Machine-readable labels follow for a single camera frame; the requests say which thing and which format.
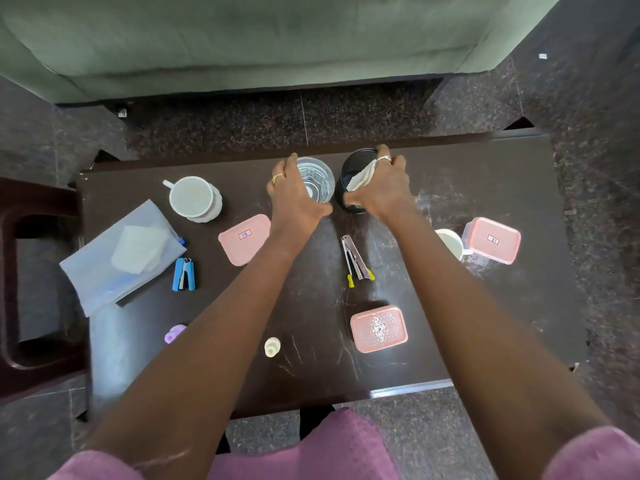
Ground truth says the flat pink lidded box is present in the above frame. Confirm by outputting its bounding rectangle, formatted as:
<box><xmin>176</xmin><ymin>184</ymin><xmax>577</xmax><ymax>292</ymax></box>
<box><xmin>218</xmin><ymin>214</ymin><xmax>272</xmax><ymax>267</ymax></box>

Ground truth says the dark brown plastic chair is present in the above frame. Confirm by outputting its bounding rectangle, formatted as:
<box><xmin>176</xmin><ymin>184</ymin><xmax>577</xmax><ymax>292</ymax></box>
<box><xmin>0</xmin><ymin>177</ymin><xmax>91</xmax><ymax>407</ymax></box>

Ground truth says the white ribbed coaster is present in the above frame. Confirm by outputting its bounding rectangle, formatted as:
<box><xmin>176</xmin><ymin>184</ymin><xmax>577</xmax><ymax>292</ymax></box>
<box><xmin>186</xmin><ymin>183</ymin><xmax>224</xmax><ymax>224</ymax></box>

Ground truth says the white cloth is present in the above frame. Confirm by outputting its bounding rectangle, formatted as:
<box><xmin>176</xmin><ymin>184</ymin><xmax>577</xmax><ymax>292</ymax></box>
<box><xmin>347</xmin><ymin>160</ymin><xmax>378</xmax><ymax>191</ymax></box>
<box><xmin>110</xmin><ymin>225</ymin><xmax>171</xmax><ymax>274</ymax></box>

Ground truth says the pink garment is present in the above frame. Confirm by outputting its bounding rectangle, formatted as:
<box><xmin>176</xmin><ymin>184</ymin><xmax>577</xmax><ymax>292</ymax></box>
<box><xmin>47</xmin><ymin>409</ymin><xmax>640</xmax><ymax>480</ymax></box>

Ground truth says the silver metal stapler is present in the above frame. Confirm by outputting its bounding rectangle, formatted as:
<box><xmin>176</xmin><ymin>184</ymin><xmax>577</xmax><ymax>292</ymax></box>
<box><xmin>340</xmin><ymin>235</ymin><xmax>375</xmax><ymax>289</ymax></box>

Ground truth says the person's left forearm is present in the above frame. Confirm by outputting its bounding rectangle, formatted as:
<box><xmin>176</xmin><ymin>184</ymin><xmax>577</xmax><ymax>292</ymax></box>
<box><xmin>82</xmin><ymin>215</ymin><xmax>333</xmax><ymax>468</ymax></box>

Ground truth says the white mug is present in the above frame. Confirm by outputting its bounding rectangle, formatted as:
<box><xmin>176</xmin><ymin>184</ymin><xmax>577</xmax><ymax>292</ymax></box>
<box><xmin>162</xmin><ymin>176</ymin><xmax>217</xmax><ymax>217</ymax></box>

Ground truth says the black mesh pen cup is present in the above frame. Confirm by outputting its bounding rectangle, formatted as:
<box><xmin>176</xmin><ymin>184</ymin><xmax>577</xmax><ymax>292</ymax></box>
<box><xmin>340</xmin><ymin>148</ymin><xmax>379</xmax><ymax>216</ymax></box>

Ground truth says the white cup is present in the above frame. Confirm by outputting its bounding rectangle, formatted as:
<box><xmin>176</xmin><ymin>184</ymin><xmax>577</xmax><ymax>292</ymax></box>
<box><xmin>434</xmin><ymin>228</ymin><xmax>473</xmax><ymax>262</ymax></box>

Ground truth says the person's right hand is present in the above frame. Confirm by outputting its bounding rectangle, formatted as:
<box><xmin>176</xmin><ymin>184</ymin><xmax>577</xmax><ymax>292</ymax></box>
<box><xmin>344</xmin><ymin>144</ymin><xmax>416</xmax><ymax>221</ymax></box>

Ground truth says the blue stapler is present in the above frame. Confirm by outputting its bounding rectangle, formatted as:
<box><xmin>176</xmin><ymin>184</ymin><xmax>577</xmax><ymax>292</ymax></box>
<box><xmin>172</xmin><ymin>258</ymin><xmax>197</xmax><ymax>293</ymax></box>

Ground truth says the clear drinking glass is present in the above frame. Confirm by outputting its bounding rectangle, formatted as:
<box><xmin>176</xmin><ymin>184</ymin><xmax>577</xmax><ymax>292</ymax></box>
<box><xmin>296</xmin><ymin>157</ymin><xmax>336</xmax><ymax>205</ymax></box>

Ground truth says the folded white cloth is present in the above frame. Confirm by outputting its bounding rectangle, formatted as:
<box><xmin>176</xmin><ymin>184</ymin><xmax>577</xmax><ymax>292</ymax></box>
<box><xmin>110</xmin><ymin>225</ymin><xmax>171</xmax><ymax>274</ymax></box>

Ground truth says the clear plastic zip bag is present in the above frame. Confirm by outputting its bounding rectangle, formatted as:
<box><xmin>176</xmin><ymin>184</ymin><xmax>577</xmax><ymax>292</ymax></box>
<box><xmin>59</xmin><ymin>199</ymin><xmax>188</xmax><ymax>318</ymax></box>

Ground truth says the green sofa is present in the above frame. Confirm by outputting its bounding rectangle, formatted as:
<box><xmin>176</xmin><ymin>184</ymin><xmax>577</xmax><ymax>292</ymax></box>
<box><xmin>0</xmin><ymin>0</ymin><xmax>566</xmax><ymax>106</ymax></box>

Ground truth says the pink perforated basket box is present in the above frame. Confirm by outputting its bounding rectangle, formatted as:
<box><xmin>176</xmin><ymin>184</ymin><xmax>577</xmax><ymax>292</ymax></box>
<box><xmin>349</xmin><ymin>305</ymin><xmax>409</xmax><ymax>355</ymax></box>

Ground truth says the person's right forearm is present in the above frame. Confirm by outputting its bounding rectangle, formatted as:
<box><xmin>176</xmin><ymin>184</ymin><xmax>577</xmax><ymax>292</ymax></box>
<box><xmin>370</xmin><ymin>197</ymin><xmax>618</xmax><ymax>480</ymax></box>

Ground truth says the clear box with pink lid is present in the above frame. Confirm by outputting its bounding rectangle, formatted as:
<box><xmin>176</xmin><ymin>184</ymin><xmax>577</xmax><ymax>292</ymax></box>
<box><xmin>461</xmin><ymin>217</ymin><xmax>522</xmax><ymax>266</ymax></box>

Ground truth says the person's left hand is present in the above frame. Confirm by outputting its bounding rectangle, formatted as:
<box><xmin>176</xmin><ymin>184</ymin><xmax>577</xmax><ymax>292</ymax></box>
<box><xmin>267</xmin><ymin>154</ymin><xmax>334</xmax><ymax>240</ymax></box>

